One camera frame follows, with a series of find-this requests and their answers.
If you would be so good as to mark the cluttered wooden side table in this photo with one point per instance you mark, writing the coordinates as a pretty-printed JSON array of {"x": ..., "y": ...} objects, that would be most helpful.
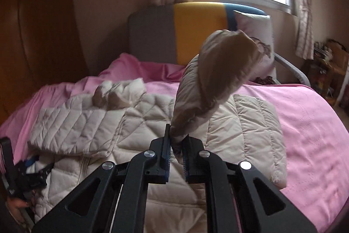
[{"x": 326, "y": 71}]

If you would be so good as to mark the right pink patterned curtain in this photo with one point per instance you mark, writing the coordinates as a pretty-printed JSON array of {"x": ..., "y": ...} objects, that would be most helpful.
[{"x": 304, "y": 43}]

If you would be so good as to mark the brown wooden wardrobe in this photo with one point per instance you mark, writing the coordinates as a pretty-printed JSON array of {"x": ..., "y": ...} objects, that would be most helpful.
[{"x": 39, "y": 46}]

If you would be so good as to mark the pink bed cover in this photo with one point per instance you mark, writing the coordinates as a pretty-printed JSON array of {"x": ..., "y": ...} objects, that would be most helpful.
[{"x": 315, "y": 138}]

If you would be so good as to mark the beige quilted down jacket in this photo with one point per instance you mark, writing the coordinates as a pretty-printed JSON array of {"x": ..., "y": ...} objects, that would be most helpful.
[{"x": 121, "y": 119}]

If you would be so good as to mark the white deer print pillow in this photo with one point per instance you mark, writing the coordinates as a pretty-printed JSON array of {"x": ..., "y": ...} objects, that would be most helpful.
[{"x": 259, "y": 28}]

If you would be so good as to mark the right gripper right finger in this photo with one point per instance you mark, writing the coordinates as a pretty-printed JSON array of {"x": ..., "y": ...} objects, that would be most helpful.
[{"x": 239, "y": 198}]

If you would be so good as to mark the grey yellow blue headboard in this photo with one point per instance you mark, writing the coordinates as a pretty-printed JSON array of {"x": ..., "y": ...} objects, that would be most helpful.
[{"x": 174, "y": 33}]

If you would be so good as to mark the grey metal bed rail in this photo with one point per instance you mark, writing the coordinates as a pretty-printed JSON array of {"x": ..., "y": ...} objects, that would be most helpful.
[{"x": 301, "y": 77}]

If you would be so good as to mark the person's left hand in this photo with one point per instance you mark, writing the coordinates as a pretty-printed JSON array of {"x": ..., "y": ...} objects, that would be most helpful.
[{"x": 15, "y": 205}]

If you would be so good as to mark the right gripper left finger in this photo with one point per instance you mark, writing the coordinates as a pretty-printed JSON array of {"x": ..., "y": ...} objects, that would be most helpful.
[{"x": 113, "y": 197}]

